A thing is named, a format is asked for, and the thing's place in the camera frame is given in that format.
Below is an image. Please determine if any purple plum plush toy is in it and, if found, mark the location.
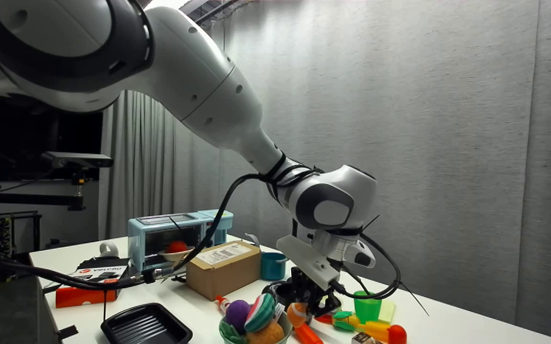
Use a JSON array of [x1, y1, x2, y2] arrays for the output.
[[224, 298, 253, 334]]

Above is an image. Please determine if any red and white glue stick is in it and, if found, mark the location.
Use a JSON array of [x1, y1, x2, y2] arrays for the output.
[[215, 294, 234, 315]]

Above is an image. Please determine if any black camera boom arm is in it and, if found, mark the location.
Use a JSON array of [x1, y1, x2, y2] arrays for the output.
[[0, 181, 89, 216]]

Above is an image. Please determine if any orange slice plush toy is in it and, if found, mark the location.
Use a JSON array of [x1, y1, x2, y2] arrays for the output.
[[286, 300, 311, 329]]

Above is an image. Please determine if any red round toy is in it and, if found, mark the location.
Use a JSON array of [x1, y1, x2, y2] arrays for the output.
[[163, 239, 192, 256]]

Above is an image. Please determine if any black grill tray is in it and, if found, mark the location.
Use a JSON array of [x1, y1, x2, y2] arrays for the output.
[[100, 302, 196, 344]]

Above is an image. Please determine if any small red toy piece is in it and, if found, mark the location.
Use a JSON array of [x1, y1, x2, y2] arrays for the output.
[[314, 310, 337, 327]]

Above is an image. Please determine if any red box with white label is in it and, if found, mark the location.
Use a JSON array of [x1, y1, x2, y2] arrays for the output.
[[54, 266, 129, 310]]

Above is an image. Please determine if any mint green bowl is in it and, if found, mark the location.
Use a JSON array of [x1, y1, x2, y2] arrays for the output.
[[217, 313, 291, 344]]

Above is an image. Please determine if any orange carrot toy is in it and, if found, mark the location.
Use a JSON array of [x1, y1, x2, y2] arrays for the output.
[[293, 321, 326, 344]]

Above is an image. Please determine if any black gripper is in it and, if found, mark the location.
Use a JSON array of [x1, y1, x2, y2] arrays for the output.
[[286, 266, 345, 315]]

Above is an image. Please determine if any green plastic cup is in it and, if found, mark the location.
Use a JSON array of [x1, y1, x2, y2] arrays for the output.
[[353, 296, 385, 325]]

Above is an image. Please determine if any watermelon slice plush toy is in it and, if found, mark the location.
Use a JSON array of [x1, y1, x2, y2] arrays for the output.
[[244, 292, 282, 334]]

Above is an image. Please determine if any teal toy pot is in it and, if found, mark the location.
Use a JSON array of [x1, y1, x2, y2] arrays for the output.
[[261, 250, 290, 283]]

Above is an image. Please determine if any black monitor screen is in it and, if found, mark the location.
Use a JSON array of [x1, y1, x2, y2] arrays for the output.
[[0, 94, 106, 183]]

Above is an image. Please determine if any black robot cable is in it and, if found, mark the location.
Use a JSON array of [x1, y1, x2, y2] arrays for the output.
[[0, 166, 433, 317]]

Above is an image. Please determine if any green toy vegetable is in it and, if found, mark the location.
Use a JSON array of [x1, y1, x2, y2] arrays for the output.
[[332, 310, 358, 332]]

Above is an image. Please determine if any green plush vegetable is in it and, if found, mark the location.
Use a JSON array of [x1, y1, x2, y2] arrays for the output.
[[244, 321, 288, 344]]

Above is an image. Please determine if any cardboard box with label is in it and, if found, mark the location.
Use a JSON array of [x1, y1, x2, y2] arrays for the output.
[[184, 239, 265, 302]]

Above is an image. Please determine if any yellow toy bottle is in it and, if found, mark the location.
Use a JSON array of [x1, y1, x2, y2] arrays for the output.
[[355, 319, 393, 344]]

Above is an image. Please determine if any light blue toy oven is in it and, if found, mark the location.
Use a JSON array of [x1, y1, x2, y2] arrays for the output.
[[127, 208, 236, 273]]

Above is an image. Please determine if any small grey metal object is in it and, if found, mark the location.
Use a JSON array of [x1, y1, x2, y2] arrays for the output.
[[98, 241, 121, 258]]

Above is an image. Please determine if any grey backdrop curtain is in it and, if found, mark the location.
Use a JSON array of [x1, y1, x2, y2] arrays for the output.
[[100, 0, 551, 332]]

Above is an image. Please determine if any black equipment rack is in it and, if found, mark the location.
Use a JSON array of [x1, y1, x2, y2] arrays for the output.
[[0, 210, 43, 283]]

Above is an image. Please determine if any black flat device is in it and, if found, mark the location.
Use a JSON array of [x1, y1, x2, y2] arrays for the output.
[[77, 254, 131, 269]]

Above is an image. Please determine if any small printed toy box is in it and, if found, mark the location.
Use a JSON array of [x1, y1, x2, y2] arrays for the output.
[[351, 331, 379, 344]]

